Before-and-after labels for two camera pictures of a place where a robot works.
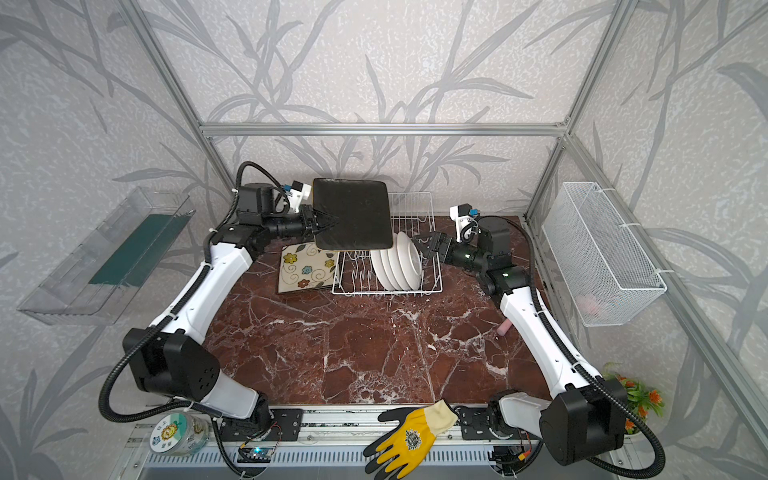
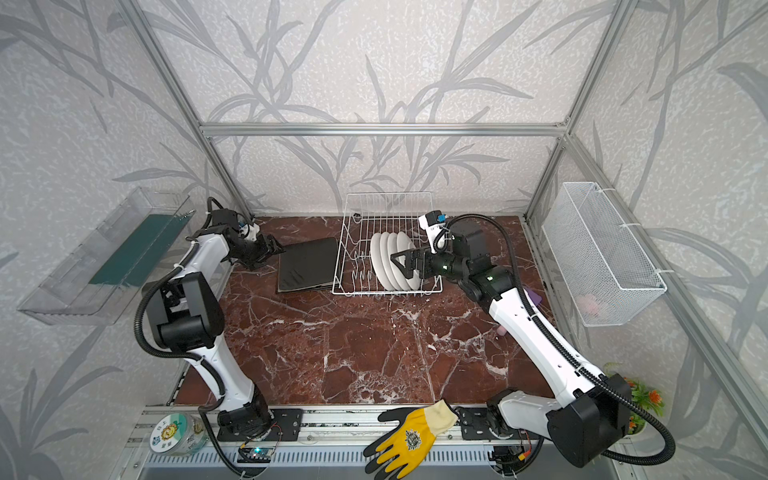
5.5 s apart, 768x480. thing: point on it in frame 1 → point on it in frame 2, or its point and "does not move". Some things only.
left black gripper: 309,222 → 258,249
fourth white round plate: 410,260 does not move
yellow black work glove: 400,453 does not move
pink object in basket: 587,303 does not move
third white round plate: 396,269 does not move
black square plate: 364,211 → 308,265
